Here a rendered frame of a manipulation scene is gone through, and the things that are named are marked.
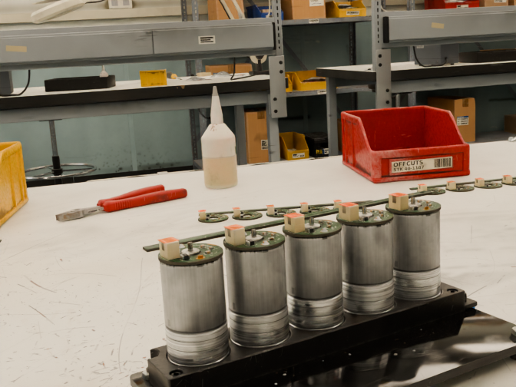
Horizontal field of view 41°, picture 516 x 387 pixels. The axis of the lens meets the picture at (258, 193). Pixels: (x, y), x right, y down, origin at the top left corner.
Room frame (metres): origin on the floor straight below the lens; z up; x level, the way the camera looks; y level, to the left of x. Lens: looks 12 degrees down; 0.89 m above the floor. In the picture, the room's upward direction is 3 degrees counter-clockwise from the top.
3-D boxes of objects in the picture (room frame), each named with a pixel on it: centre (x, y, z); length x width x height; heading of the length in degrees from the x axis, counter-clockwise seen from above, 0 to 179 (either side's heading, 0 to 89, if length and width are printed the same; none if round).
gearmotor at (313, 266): (0.28, -0.02, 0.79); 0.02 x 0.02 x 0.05
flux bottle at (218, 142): (0.69, 0.04, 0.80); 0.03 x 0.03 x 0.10
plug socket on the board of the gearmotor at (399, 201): (0.31, -0.06, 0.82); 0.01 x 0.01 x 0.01; 29
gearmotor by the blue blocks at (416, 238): (0.31, -0.07, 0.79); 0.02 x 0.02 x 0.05
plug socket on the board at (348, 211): (0.29, -0.04, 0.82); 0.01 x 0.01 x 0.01; 29
